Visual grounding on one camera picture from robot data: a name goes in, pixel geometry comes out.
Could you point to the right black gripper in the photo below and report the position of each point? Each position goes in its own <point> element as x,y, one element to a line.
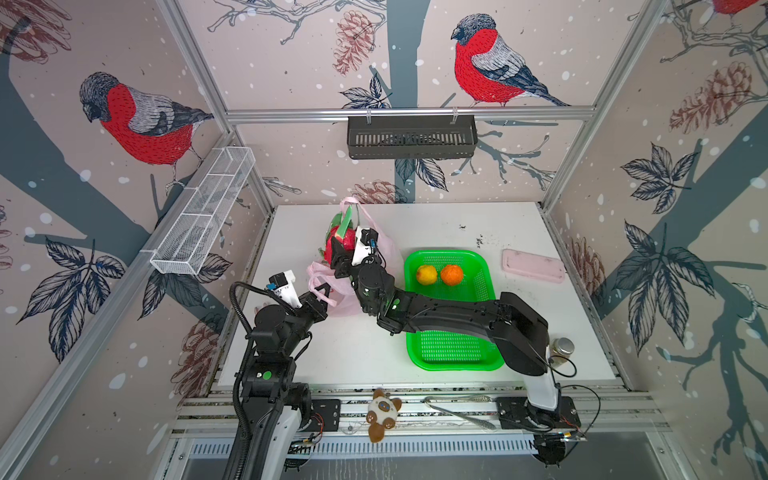
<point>345,260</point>

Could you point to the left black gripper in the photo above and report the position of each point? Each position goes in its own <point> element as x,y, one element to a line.
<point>309,303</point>

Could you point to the red dragon fruit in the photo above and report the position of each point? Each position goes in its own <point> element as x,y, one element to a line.
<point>341,237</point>

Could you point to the pink plastic bag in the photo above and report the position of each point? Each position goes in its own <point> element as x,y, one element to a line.
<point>344,301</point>

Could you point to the yellow mango fruit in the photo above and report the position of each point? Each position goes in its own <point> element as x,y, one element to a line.
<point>427,275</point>

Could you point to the orange fruit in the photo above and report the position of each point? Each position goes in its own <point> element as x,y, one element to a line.
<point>452,275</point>

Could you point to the green plastic basket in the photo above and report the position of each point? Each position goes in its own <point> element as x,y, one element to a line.
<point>445,351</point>

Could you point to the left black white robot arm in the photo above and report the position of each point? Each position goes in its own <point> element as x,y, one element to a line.
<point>269,404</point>

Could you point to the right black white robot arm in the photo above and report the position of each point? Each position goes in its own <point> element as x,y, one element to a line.
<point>519,332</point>

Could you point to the brown white plush toy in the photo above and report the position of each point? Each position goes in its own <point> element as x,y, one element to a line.
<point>382,414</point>

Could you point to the metal tongs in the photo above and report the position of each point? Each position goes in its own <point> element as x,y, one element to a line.
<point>439,404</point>

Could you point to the small glass jar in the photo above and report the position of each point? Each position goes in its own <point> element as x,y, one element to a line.
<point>560,350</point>

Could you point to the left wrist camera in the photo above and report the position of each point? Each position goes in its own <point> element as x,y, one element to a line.
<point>282,284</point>

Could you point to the black hanging wire basket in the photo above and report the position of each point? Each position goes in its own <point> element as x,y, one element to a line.
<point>411,137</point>

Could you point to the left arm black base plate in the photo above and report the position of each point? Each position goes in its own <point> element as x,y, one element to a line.
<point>325,416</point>

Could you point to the white wire mesh shelf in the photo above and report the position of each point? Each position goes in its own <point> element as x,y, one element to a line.
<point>192,235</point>

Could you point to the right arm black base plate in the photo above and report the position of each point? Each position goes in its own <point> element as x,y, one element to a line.
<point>517,413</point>

